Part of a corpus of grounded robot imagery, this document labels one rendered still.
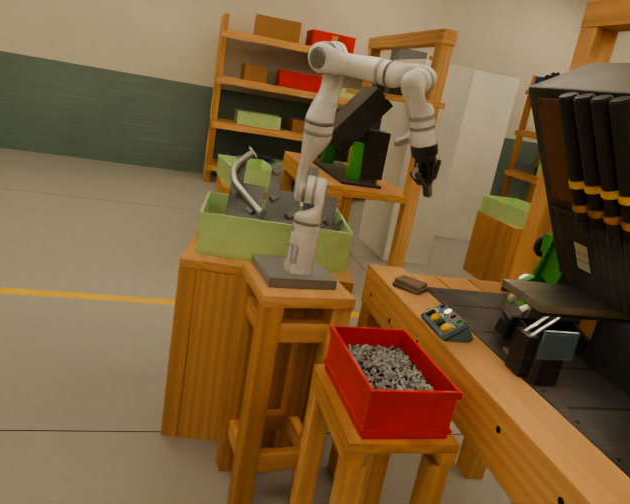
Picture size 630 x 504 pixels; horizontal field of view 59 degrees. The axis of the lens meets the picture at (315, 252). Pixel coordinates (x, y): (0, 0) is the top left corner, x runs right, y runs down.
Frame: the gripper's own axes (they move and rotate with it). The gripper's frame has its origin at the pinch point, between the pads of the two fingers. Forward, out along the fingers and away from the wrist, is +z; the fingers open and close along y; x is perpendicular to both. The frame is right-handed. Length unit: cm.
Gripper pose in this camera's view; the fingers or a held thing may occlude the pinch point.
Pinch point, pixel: (427, 190)
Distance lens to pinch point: 166.7
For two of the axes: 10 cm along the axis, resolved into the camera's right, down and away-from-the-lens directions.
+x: -7.1, -2.0, 6.7
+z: 1.6, 8.8, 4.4
